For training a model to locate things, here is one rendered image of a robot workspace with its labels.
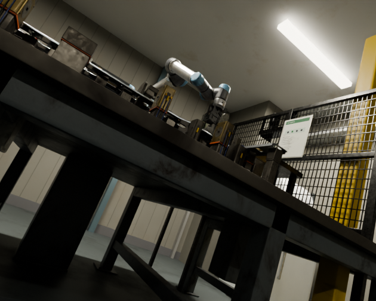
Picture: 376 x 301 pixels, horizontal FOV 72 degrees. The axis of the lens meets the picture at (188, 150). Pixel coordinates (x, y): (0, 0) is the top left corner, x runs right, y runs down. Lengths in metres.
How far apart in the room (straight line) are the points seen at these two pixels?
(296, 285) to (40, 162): 3.42
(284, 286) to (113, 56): 3.83
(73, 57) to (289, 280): 2.79
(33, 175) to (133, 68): 2.15
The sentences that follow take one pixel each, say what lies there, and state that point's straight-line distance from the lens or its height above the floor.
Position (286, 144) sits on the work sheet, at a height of 1.25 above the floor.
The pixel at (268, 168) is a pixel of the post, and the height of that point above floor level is 0.88.
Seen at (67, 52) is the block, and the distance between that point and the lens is 1.16.
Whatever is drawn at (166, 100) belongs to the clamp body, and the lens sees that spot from 1.19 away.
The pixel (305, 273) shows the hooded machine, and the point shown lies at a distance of 3.32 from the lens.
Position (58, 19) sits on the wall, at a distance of 4.55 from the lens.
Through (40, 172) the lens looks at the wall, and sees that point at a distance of 3.98.
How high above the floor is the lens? 0.48
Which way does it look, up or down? 16 degrees up
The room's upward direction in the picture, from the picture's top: 21 degrees clockwise
